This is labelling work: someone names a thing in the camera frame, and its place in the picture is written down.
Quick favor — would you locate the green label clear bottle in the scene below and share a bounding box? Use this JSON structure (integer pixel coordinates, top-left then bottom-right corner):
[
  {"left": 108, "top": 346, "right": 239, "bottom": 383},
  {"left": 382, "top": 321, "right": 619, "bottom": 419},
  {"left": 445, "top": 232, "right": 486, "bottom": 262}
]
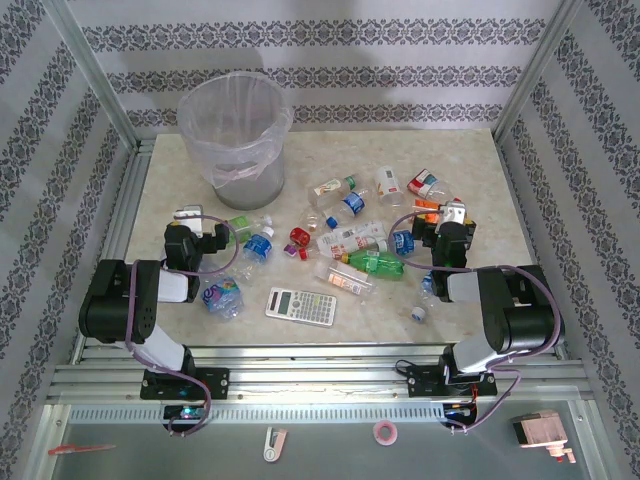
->
[{"left": 223, "top": 213, "right": 275, "bottom": 247}]

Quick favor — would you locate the colourful label blue cap bottle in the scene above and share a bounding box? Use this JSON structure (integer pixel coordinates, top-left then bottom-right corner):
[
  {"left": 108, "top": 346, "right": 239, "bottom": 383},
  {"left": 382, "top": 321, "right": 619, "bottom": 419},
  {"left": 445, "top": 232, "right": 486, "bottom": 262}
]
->
[{"left": 199, "top": 277, "right": 245, "bottom": 322}]

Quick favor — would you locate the clear plastic bin liner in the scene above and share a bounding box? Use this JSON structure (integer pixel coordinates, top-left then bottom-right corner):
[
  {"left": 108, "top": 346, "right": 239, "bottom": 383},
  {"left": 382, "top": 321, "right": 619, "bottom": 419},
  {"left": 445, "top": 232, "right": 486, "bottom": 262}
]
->
[{"left": 177, "top": 71, "right": 295, "bottom": 190}]

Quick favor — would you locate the pink tape roll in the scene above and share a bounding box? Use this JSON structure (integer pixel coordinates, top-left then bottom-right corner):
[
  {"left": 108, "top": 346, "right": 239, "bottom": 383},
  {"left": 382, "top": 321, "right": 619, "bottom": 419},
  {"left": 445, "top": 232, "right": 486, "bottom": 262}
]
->
[{"left": 373, "top": 420, "right": 401, "bottom": 446}]

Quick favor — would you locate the aluminium frame cross rail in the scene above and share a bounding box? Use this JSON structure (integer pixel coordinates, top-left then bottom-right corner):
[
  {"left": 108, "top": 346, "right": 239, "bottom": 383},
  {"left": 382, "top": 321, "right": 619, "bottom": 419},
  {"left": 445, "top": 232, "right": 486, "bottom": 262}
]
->
[{"left": 49, "top": 342, "right": 599, "bottom": 402}]

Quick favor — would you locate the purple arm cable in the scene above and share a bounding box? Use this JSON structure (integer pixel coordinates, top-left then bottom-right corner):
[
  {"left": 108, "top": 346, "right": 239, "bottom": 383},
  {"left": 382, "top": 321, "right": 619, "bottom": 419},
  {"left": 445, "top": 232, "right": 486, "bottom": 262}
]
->
[
  {"left": 122, "top": 213, "right": 241, "bottom": 437},
  {"left": 391, "top": 209, "right": 564, "bottom": 435}
]

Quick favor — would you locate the crushed blue label bottle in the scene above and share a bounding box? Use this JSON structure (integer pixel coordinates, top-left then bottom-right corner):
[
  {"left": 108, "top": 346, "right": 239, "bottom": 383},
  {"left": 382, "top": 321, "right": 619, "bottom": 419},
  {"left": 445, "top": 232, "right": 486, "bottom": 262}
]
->
[{"left": 391, "top": 228, "right": 417, "bottom": 259}]

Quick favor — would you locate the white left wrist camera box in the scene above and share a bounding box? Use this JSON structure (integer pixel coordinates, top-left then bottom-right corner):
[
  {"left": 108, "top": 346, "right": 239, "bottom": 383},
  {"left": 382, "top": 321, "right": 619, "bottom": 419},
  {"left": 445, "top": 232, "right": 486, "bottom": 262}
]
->
[{"left": 172, "top": 203, "right": 207, "bottom": 237}]

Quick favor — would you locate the pink block device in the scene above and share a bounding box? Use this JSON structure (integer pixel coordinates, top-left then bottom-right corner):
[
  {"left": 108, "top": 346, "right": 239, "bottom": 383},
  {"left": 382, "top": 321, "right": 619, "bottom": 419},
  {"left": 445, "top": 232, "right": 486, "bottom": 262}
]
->
[{"left": 512, "top": 409, "right": 576, "bottom": 466}]

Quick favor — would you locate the grey metal mesh bin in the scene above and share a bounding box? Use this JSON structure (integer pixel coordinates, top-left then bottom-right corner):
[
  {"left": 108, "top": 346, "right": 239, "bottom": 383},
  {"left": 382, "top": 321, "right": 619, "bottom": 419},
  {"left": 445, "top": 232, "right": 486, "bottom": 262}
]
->
[{"left": 178, "top": 72, "right": 294, "bottom": 212}]

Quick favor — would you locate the aluminium corner post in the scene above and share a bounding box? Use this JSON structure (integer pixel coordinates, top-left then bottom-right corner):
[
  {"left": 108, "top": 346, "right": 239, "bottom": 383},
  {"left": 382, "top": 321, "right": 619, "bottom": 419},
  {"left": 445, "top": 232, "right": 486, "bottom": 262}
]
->
[
  {"left": 492, "top": 0, "right": 585, "bottom": 145},
  {"left": 42, "top": 0, "right": 144, "bottom": 151}
]

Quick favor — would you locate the aluminium side rail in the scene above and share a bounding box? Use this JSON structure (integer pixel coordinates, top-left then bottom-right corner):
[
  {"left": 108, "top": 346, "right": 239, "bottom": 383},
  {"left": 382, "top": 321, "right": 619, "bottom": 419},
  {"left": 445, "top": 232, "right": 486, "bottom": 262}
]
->
[
  {"left": 69, "top": 139, "right": 156, "bottom": 364},
  {"left": 497, "top": 139, "right": 575, "bottom": 361}
]

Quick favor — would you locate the clear bottle pink label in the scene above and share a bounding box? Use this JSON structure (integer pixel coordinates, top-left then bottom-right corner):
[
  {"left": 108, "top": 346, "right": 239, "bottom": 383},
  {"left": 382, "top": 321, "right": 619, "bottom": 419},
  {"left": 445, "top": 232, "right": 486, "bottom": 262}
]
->
[{"left": 313, "top": 259, "right": 375, "bottom": 298}]

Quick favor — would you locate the clear round bottle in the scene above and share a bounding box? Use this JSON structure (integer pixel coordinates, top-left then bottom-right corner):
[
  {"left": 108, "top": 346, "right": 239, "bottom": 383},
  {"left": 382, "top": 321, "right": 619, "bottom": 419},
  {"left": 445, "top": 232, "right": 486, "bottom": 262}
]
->
[{"left": 298, "top": 207, "right": 324, "bottom": 234}]

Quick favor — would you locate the white scientific calculator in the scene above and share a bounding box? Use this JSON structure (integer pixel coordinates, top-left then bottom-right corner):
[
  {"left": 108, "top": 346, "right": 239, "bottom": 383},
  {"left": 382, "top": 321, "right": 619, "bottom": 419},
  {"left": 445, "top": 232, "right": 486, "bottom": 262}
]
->
[{"left": 264, "top": 286, "right": 338, "bottom": 329}]

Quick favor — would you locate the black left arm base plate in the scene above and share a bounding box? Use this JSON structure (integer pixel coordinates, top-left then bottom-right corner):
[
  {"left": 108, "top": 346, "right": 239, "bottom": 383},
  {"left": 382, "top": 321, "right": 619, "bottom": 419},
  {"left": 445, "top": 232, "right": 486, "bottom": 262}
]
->
[{"left": 139, "top": 367, "right": 231, "bottom": 401}]

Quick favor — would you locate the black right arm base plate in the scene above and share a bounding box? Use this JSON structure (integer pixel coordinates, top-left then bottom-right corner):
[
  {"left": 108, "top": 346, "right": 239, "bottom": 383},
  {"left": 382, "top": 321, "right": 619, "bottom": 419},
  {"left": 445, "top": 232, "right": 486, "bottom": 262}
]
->
[{"left": 407, "top": 364, "right": 499, "bottom": 400}]

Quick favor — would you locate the short black cable loop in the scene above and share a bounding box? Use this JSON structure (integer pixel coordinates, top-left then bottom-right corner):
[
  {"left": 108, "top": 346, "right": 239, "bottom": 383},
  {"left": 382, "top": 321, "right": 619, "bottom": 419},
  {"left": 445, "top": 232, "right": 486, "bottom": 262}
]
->
[{"left": 394, "top": 358, "right": 419, "bottom": 384}]

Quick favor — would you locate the green plastic bottle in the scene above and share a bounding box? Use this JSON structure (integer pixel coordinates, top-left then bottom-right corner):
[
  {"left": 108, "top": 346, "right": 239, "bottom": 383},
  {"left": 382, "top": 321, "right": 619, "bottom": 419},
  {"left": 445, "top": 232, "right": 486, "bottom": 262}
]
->
[{"left": 341, "top": 249, "right": 406, "bottom": 283}]

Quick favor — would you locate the white pink cutter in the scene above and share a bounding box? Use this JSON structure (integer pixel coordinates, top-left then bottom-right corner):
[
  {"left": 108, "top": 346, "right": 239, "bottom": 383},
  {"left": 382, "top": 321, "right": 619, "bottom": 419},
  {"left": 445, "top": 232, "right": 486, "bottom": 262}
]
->
[{"left": 262, "top": 426, "right": 289, "bottom": 464}]

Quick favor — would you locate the white red print label bottle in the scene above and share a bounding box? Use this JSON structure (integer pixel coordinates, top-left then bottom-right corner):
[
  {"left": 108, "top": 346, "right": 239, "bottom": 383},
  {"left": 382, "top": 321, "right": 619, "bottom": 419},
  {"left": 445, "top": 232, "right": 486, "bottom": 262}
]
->
[{"left": 298, "top": 221, "right": 390, "bottom": 263}]

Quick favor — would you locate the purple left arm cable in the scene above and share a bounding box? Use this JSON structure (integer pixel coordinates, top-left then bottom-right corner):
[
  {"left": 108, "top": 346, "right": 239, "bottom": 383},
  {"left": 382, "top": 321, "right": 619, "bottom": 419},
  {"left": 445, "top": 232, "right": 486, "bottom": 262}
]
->
[{"left": 122, "top": 213, "right": 241, "bottom": 437}]

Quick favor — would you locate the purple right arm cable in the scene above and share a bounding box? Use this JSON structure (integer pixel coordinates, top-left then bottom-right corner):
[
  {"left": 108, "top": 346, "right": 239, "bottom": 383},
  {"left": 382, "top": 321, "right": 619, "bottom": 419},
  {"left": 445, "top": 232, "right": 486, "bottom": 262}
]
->
[{"left": 391, "top": 209, "right": 564, "bottom": 435}]

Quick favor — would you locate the slotted metal cable duct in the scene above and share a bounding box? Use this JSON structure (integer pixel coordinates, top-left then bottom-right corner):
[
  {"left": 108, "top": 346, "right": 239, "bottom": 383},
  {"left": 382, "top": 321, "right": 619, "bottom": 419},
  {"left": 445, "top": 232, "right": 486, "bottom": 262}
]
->
[{"left": 67, "top": 404, "right": 447, "bottom": 425}]

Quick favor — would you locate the white label orange mark bottle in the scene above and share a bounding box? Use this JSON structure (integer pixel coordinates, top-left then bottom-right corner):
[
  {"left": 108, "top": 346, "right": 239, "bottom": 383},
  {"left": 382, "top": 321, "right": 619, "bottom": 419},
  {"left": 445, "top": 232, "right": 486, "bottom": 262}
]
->
[{"left": 375, "top": 165, "right": 406, "bottom": 208}]

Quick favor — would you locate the red pen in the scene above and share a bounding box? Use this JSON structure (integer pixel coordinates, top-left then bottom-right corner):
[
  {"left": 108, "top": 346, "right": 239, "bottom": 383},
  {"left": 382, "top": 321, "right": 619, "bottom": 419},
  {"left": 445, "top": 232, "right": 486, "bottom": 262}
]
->
[{"left": 48, "top": 443, "right": 118, "bottom": 457}]

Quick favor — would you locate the clear bottle white cap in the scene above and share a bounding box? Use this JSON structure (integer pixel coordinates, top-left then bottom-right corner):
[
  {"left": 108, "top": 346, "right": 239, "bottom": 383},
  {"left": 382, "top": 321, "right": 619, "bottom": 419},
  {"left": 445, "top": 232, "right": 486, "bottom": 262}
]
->
[{"left": 408, "top": 269, "right": 437, "bottom": 324}]

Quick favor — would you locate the blue label white cap bottle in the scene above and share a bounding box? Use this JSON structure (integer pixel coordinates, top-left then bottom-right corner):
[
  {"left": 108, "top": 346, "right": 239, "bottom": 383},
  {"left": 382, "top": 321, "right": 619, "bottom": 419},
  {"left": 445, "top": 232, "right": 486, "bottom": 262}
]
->
[{"left": 230, "top": 225, "right": 277, "bottom": 286}]

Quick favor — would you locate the orange green label bottle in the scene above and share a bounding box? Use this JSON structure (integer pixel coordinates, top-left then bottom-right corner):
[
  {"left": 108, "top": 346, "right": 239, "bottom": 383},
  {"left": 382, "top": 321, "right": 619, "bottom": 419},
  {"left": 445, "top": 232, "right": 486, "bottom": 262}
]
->
[{"left": 310, "top": 173, "right": 361, "bottom": 207}]

